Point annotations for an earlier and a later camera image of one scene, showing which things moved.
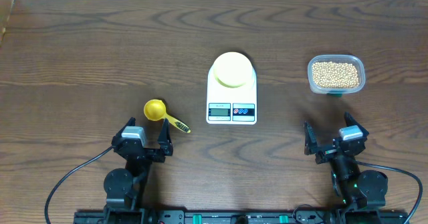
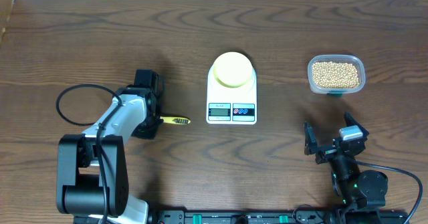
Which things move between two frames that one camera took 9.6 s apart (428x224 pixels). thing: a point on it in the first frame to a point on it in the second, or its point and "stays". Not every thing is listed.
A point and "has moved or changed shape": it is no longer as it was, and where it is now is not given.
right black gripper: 311,145 stays
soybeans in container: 334,75 stays
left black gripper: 165,146 to 150,133
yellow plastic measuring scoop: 155,110 has moved or changed shape
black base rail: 242,216 stays
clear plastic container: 336,75 stays
